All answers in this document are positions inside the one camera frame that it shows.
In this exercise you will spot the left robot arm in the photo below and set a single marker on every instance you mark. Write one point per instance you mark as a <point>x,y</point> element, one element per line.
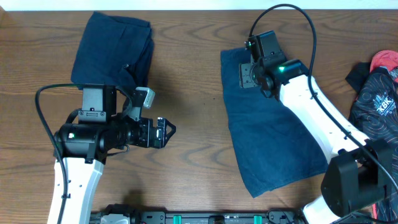
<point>110,118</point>

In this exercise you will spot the black mounting rail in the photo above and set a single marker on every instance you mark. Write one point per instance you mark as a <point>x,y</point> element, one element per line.
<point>121,213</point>

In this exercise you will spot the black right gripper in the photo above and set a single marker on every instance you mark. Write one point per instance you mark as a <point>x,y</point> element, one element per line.
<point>245,80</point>

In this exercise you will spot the blue denim shorts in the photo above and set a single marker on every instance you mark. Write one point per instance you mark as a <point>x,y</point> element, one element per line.
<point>272,146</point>

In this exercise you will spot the black patterned jersey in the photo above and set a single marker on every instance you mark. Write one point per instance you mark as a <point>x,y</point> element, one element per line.
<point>374,111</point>

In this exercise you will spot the folded dark navy garment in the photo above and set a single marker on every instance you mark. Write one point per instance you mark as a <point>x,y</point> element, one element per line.
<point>114,50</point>

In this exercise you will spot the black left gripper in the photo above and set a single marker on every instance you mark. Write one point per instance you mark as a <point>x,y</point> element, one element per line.
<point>157,140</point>

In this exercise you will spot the red garment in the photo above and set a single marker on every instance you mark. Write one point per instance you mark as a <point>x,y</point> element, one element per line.
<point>386,59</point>

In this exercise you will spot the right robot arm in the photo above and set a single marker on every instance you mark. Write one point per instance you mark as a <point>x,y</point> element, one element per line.
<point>358,167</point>

